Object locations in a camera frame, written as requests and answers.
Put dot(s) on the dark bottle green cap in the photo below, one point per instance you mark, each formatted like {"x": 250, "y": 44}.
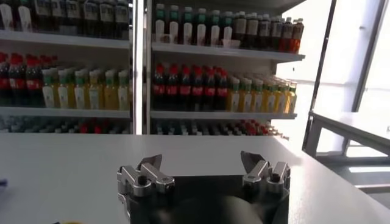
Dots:
{"x": 173, "y": 25}
{"x": 227, "y": 30}
{"x": 188, "y": 27}
{"x": 160, "y": 24}
{"x": 201, "y": 29}
{"x": 6, "y": 16}
{"x": 214, "y": 30}
{"x": 24, "y": 18}

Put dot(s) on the grey slanted window bar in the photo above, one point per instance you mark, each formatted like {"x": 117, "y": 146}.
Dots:
{"x": 370, "y": 54}

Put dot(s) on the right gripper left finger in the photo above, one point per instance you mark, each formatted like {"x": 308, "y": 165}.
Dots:
{"x": 143, "y": 179}

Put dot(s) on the grey metal shelf rack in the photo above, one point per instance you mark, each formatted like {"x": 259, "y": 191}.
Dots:
{"x": 61, "y": 41}
{"x": 213, "y": 51}

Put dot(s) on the red tea bottle white cap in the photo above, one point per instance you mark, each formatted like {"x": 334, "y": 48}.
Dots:
{"x": 286, "y": 35}
{"x": 297, "y": 36}

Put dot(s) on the dark bottle beige label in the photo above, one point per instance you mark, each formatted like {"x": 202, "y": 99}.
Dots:
{"x": 240, "y": 30}
{"x": 252, "y": 32}

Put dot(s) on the yellow juice bottle green label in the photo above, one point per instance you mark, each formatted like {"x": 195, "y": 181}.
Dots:
{"x": 280, "y": 98}
{"x": 111, "y": 92}
{"x": 94, "y": 92}
{"x": 64, "y": 91}
{"x": 80, "y": 92}
{"x": 246, "y": 96}
{"x": 292, "y": 98}
{"x": 269, "y": 98}
{"x": 258, "y": 97}
{"x": 48, "y": 91}
{"x": 123, "y": 92}
{"x": 234, "y": 95}

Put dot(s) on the grey metal frame table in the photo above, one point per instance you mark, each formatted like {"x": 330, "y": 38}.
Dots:
{"x": 350, "y": 128}

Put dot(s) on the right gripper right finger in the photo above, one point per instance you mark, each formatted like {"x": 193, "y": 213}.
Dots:
{"x": 259, "y": 173}

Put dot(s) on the dark bottle blue white label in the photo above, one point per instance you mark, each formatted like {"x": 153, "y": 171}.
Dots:
{"x": 122, "y": 16}
{"x": 275, "y": 34}
{"x": 73, "y": 13}
{"x": 57, "y": 12}
{"x": 106, "y": 16}
{"x": 41, "y": 12}
{"x": 90, "y": 15}
{"x": 264, "y": 33}

